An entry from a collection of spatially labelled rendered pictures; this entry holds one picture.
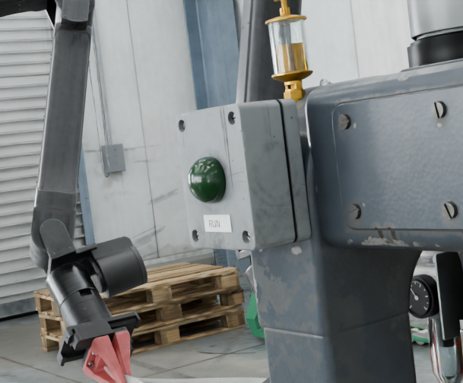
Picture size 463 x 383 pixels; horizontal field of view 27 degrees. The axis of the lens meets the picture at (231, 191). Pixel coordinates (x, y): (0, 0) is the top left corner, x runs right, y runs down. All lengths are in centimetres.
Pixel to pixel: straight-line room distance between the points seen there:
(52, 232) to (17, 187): 730
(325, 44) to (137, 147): 207
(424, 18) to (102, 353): 68
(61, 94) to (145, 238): 782
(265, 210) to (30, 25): 824
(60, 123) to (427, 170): 91
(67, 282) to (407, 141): 80
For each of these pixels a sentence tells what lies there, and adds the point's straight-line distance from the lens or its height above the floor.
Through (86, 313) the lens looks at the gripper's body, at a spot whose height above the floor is 111.
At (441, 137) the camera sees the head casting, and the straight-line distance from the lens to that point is 52.
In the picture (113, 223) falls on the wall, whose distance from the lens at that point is 903.
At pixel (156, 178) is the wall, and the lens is 926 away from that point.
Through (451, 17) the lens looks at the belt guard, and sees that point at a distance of 67.
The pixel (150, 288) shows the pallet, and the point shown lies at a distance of 634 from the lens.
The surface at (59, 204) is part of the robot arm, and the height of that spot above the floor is 125.
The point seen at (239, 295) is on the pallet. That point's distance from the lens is 675.
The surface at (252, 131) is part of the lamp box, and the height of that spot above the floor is 131.
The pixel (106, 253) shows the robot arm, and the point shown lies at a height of 118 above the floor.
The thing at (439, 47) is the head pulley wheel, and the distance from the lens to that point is 67.
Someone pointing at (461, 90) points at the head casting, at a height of 132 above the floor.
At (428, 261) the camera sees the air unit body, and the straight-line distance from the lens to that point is 84.
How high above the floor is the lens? 131
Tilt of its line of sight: 3 degrees down
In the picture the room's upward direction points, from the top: 7 degrees counter-clockwise
